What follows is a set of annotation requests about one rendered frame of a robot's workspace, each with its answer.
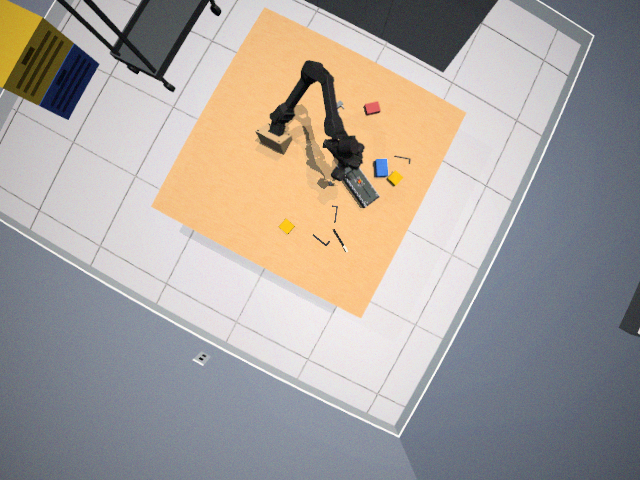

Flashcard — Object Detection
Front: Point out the blue rectangular block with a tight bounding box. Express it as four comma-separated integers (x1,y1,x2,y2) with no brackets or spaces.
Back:
374,158,388,178

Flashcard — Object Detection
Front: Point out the red flat block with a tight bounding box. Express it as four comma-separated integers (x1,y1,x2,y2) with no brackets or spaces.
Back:
364,102,381,116

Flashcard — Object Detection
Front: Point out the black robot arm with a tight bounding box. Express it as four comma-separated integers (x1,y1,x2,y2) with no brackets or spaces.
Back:
268,60,364,171

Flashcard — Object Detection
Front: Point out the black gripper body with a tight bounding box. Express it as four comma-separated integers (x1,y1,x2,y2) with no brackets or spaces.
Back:
331,142,365,181

